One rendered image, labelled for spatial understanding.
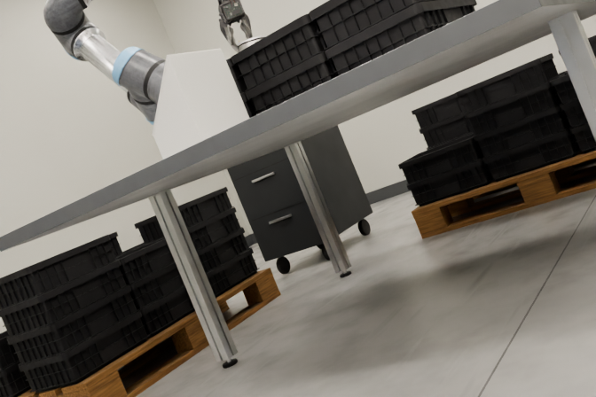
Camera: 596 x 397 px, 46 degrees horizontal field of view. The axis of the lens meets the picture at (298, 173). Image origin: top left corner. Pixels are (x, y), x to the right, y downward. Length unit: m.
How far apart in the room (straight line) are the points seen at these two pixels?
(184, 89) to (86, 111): 4.06
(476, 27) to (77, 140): 4.63
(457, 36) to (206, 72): 0.79
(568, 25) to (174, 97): 0.96
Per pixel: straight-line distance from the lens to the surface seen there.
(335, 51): 1.84
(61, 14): 2.25
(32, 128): 5.43
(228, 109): 1.84
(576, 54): 1.80
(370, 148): 5.83
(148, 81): 1.88
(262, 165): 3.87
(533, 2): 1.22
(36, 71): 5.67
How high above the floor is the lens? 0.58
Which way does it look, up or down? 1 degrees down
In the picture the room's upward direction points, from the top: 22 degrees counter-clockwise
